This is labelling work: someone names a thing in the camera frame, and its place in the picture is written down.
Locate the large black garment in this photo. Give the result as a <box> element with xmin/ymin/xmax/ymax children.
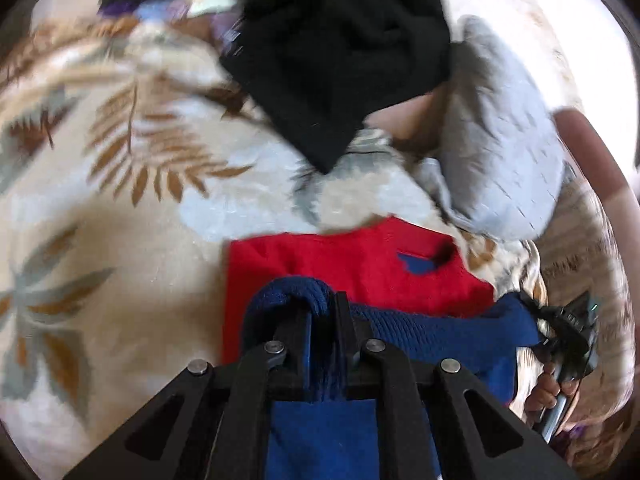
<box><xmin>187</xmin><ymin>0</ymin><xmax>453</xmax><ymax>176</ymax></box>

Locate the pink pillow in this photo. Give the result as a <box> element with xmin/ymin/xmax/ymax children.
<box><xmin>367</xmin><ymin>82</ymin><xmax>451</xmax><ymax>156</ymax></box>

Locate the red sweater with navy trim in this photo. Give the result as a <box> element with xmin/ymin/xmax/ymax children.
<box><xmin>220</xmin><ymin>216</ymin><xmax>543</xmax><ymax>480</ymax></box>

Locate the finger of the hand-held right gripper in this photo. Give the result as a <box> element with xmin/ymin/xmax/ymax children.
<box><xmin>517</xmin><ymin>291</ymin><xmax>557</xmax><ymax>326</ymax></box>

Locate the grey quilted pillow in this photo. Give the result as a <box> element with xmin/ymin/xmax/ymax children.
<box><xmin>415</xmin><ymin>15</ymin><xmax>576</xmax><ymax>241</ymax></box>

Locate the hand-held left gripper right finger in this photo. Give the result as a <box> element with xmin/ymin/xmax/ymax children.
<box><xmin>334</xmin><ymin>291</ymin><xmax>577</xmax><ymax>480</ymax></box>

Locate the beige leaf-patterned blanket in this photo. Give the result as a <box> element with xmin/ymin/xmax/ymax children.
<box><xmin>0</xmin><ymin>15</ymin><xmax>551</xmax><ymax>480</ymax></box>

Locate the pinkish brown bolster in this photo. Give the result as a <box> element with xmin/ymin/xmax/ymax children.
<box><xmin>552</xmin><ymin>107</ymin><xmax>640</xmax><ymax>221</ymax></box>

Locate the person's right hand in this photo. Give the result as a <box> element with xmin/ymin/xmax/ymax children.
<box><xmin>524</xmin><ymin>362</ymin><xmax>580</xmax><ymax>417</ymax></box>

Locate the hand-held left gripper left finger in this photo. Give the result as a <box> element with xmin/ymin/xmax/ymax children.
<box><xmin>65</xmin><ymin>305</ymin><xmax>317</xmax><ymax>480</ymax></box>

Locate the purple patterned cloth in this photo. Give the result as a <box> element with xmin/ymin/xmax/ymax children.
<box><xmin>97</xmin><ymin>0</ymin><xmax>248</xmax><ymax>58</ymax></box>

